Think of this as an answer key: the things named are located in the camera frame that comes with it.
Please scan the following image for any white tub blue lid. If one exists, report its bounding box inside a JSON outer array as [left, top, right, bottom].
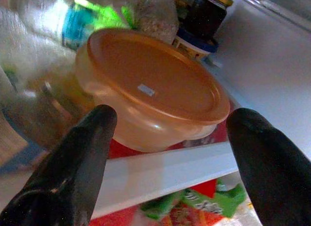
[[172, 28, 219, 63]]

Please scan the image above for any orange lidded plastic container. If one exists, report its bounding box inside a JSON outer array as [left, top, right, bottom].
[[74, 28, 231, 153]]

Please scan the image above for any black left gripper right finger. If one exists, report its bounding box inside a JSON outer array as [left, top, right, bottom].
[[225, 107, 311, 226]]

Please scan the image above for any clear plastic bag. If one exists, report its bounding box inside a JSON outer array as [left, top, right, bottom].
[[0, 2, 81, 95]]

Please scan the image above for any dark jar gold lid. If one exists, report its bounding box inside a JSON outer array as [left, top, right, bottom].
[[181, 0, 234, 39]]

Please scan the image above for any plastic bottle blue green label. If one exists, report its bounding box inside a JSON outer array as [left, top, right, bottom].
[[14, 0, 127, 51]]

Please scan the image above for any white fridge shelf edge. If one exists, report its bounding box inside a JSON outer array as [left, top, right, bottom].
[[91, 141, 240, 220]]

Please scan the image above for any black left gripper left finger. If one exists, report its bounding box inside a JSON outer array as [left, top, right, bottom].
[[0, 104, 118, 226]]

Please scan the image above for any green snack package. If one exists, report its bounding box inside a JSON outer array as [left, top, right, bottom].
[[139, 178, 248, 226]]

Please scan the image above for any clear bag of grain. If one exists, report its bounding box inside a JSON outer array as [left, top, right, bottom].
[[126, 0, 179, 43]]

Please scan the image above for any red snack package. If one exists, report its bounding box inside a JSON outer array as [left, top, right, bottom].
[[88, 125, 235, 226]]

